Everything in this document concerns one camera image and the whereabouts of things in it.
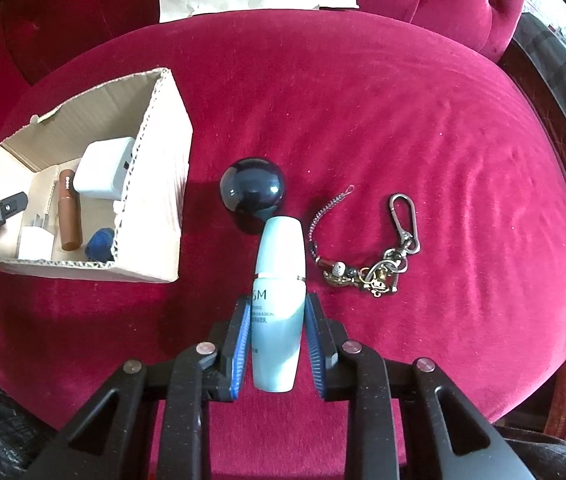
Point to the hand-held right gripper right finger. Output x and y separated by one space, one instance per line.
315 350

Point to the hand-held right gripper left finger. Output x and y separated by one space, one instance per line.
241 360

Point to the small white plug charger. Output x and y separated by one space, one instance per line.
35 245

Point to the copper lipstick tube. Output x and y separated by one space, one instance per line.
69 220

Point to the light blue cosmetic bottle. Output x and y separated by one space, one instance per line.
278 260

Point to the small blue round cap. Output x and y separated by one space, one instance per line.
99 246

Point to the white power adapter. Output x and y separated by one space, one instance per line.
103 170

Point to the dark glossy ball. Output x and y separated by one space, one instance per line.
248 185

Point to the cardboard box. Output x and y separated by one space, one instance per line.
163 185

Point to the dark plaid cloth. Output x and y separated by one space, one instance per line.
3 430

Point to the red velvet tufted sofa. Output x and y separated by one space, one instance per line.
388 110

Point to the dark grey striped furniture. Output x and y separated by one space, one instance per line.
558 50

